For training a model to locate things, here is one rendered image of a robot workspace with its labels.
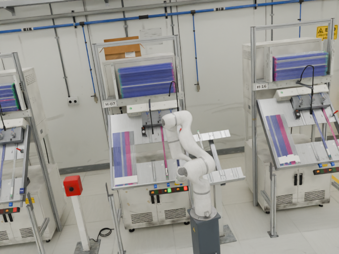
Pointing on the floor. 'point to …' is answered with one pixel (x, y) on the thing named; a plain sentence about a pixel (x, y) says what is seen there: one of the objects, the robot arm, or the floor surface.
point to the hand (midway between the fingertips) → (181, 181)
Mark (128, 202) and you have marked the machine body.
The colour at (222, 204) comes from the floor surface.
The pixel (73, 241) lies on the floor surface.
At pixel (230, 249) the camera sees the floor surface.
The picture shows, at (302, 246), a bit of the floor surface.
